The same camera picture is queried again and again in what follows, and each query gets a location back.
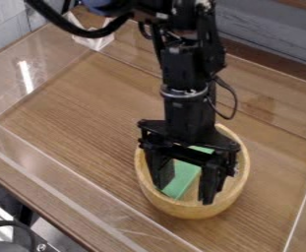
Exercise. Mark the brown wooden bowl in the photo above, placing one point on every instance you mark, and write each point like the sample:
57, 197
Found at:
187, 207

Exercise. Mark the clear acrylic tray enclosure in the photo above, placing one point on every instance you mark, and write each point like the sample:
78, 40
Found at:
69, 105

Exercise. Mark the green rectangular block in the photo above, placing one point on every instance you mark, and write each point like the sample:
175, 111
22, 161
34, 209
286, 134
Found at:
179, 186

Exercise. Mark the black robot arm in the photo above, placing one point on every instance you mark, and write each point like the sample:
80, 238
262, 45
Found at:
191, 58

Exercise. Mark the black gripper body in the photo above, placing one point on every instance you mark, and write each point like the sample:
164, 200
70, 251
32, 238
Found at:
185, 134

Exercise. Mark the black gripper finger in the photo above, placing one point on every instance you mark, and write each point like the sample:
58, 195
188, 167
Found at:
160, 167
211, 180

